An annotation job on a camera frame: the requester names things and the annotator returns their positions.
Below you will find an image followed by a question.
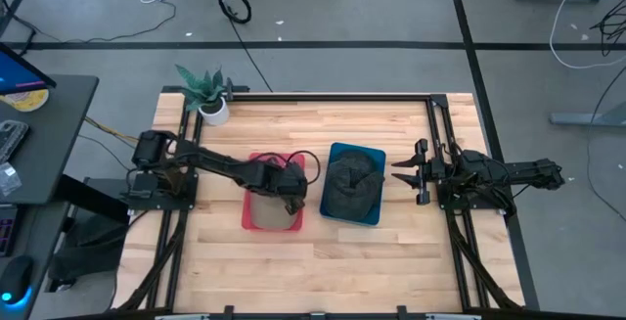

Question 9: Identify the dark grey fabric hat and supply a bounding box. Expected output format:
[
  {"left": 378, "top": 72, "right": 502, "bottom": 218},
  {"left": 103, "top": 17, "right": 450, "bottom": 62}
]
[
  {"left": 323, "top": 170, "right": 383, "bottom": 222},
  {"left": 335, "top": 149, "right": 386, "bottom": 189}
]

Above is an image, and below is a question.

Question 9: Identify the grey keypad device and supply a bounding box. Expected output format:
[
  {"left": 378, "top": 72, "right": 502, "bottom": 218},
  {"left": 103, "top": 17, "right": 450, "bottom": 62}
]
[{"left": 0, "top": 119, "right": 30, "bottom": 164}]

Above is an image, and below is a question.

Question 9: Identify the blue plastic tray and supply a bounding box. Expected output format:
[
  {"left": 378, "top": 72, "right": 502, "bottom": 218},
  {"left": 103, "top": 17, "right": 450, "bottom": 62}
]
[{"left": 319, "top": 141, "right": 387, "bottom": 227}]

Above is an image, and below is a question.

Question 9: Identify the yellow round disc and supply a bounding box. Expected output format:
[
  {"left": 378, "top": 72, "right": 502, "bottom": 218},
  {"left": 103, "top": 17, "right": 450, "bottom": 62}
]
[{"left": 0, "top": 88, "right": 50, "bottom": 114}]

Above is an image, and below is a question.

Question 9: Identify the black computer mouse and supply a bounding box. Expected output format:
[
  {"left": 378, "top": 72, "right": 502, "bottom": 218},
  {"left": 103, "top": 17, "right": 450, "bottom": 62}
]
[{"left": 0, "top": 254, "right": 35, "bottom": 307}]

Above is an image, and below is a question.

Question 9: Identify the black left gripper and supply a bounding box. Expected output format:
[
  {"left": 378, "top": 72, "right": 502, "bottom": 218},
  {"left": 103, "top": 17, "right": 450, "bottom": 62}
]
[{"left": 253, "top": 160, "right": 309, "bottom": 216}]

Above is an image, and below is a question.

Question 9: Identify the tan fabric hat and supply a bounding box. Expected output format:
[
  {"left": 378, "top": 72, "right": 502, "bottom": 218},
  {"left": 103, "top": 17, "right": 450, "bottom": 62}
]
[{"left": 251, "top": 193, "right": 288, "bottom": 231}]

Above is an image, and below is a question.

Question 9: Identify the black keyboard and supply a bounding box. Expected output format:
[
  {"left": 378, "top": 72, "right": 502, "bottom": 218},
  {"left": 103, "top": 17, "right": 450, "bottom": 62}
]
[{"left": 0, "top": 205, "right": 21, "bottom": 258}]

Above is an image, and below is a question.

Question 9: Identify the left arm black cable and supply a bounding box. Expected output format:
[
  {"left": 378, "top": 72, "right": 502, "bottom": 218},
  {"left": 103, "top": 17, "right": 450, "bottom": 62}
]
[{"left": 286, "top": 149, "right": 323, "bottom": 188}]

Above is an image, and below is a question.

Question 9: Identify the coiled black cable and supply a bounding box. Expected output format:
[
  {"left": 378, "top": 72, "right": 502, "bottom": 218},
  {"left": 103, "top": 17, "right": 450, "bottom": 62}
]
[{"left": 217, "top": 0, "right": 253, "bottom": 25}]

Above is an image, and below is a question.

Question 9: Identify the black aluminium table frame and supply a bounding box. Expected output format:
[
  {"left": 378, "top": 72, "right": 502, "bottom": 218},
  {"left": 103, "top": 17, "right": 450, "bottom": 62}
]
[{"left": 112, "top": 84, "right": 542, "bottom": 320}]

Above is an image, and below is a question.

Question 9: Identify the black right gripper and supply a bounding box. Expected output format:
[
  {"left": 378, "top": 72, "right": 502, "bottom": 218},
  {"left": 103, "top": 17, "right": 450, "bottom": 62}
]
[{"left": 390, "top": 138, "right": 459, "bottom": 206}]

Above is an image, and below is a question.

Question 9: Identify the black cable bundle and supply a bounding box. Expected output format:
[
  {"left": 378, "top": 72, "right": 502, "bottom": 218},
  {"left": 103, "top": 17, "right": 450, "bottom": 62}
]
[{"left": 590, "top": 0, "right": 626, "bottom": 58}]

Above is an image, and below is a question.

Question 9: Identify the clear plastic bag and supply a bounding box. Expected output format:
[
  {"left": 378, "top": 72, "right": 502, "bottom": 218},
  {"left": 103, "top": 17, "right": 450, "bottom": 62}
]
[{"left": 0, "top": 161, "right": 23, "bottom": 198}]

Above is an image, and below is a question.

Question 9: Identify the green plant in white pot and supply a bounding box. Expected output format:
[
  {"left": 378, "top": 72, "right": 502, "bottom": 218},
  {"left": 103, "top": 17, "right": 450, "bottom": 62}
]
[{"left": 174, "top": 64, "right": 231, "bottom": 127}]

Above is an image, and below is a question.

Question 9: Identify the pink plastic tray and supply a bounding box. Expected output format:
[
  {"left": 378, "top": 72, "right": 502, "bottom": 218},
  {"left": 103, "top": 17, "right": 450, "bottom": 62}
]
[{"left": 241, "top": 152, "right": 305, "bottom": 233}]

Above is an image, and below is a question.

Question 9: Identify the black side desk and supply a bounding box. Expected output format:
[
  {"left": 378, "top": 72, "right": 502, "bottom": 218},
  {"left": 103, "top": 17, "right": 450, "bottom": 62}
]
[{"left": 0, "top": 74, "right": 131, "bottom": 320}]

